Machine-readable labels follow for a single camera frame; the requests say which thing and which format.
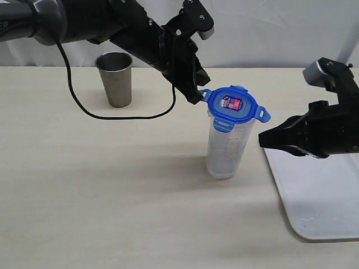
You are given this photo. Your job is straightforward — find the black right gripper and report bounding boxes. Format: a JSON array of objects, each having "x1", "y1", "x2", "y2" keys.
[{"x1": 258, "y1": 100, "x2": 358, "y2": 159}]

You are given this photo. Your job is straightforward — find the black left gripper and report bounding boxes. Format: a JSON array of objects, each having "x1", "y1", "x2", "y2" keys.
[{"x1": 159, "y1": 24, "x2": 210, "y2": 105}]

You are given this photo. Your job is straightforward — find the blue plastic container lid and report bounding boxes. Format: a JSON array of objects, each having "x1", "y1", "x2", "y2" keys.
[{"x1": 200, "y1": 85, "x2": 271, "y2": 133}]

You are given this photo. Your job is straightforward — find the clear tall plastic container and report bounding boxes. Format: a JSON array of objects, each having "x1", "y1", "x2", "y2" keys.
[{"x1": 206, "y1": 112, "x2": 255, "y2": 179}]

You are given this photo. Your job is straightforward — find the stainless steel cup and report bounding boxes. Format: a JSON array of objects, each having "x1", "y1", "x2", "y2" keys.
[{"x1": 95, "y1": 52, "x2": 132, "y2": 108}]

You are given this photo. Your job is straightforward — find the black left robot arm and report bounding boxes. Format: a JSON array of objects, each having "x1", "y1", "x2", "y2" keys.
[{"x1": 1, "y1": 1, "x2": 214, "y2": 104}]

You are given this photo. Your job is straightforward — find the white plastic tray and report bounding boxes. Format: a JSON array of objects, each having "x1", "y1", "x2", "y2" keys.
[{"x1": 263, "y1": 147, "x2": 359, "y2": 243}]

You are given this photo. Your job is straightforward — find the white backdrop curtain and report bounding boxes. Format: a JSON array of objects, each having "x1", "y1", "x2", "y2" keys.
[{"x1": 1, "y1": 1, "x2": 358, "y2": 68}]

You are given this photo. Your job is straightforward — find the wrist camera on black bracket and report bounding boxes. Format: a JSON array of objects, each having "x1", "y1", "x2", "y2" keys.
[{"x1": 165, "y1": 0, "x2": 214, "y2": 40}]

